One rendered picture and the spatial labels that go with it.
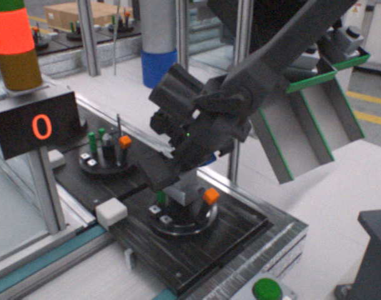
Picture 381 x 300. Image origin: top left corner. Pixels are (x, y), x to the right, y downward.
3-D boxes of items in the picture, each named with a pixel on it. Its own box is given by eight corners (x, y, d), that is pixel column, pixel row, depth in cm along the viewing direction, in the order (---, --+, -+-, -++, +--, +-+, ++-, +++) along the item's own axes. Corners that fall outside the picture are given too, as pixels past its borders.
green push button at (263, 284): (284, 296, 57) (286, 287, 56) (269, 312, 55) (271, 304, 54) (263, 280, 60) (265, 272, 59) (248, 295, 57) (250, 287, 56)
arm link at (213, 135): (261, 115, 52) (210, 78, 51) (248, 141, 48) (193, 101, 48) (237, 139, 57) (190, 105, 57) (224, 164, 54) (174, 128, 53)
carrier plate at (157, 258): (267, 224, 71) (268, 216, 70) (177, 298, 57) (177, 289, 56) (185, 174, 86) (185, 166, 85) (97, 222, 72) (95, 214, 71)
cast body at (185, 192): (202, 196, 67) (202, 165, 63) (184, 207, 64) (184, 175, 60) (172, 177, 72) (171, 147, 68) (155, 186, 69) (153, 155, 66)
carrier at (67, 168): (181, 171, 87) (180, 125, 80) (93, 218, 73) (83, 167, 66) (123, 135, 101) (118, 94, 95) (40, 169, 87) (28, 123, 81)
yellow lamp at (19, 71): (49, 84, 51) (41, 49, 48) (12, 94, 48) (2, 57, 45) (34, 75, 54) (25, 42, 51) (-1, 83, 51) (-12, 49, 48)
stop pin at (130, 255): (136, 267, 65) (134, 251, 63) (130, 270, 64) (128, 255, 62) (132, 262, 66) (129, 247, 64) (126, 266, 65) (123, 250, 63)
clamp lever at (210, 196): (208, 219, 66) (220, 194, 60) (200, 224, 65) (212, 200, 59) (195, 204, 67) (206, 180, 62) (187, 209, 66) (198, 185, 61)
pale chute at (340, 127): (351, 142, 91) (366, 137, 87) (316, 158, 85) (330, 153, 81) (303, 45, 94) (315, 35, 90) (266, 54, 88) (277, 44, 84)
